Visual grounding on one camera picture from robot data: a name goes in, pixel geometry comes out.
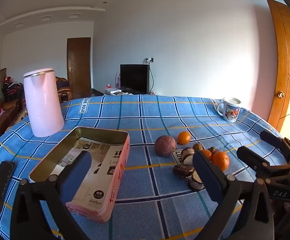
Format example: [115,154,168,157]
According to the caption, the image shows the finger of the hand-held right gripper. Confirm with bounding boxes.
[236,146,271,178]
[259,130,290,161]

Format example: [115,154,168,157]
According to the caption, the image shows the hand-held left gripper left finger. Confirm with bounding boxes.
[10,151,93,240]

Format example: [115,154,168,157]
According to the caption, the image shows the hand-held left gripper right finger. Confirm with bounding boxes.
[192,150,275,240]

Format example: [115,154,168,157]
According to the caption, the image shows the pink metal tin box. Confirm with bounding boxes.
[29,127,130,223]

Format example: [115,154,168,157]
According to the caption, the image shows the small orange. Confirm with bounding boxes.
[200,149,213,161]
[177,131,192,145]

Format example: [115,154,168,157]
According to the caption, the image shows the large orange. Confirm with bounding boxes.
[212,151,230,172]

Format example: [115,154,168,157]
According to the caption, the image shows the purple passion fruit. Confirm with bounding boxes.
[154,135,177,157]

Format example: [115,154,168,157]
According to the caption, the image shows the white printed mug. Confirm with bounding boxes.
[217,97,242,123]

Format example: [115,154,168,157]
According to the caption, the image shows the black smartphone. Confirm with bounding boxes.
[0,161,16,212]

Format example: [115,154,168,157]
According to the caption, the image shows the pink electric kettle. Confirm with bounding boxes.
[23,68,65,138]

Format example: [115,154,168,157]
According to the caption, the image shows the blue checked tablecloth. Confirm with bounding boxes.
[0,94,290,240]

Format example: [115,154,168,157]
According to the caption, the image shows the light wooden door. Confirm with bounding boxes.
[267,0,290,133]

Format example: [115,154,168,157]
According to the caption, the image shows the brown leather armchair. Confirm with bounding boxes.
[55,77,74,103]

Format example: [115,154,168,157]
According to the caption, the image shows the brown leather sofa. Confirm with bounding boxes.
[0,95,23,150]

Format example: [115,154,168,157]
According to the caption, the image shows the dark brown door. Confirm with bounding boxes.
[67,37,92,92]

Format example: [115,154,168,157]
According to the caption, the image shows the stacked dark chairs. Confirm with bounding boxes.
[1,68,25,102]

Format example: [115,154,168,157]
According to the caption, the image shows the black television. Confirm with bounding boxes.
[120,64,150,95]

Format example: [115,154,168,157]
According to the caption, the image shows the black power cable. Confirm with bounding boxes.
[148,62,156,95]

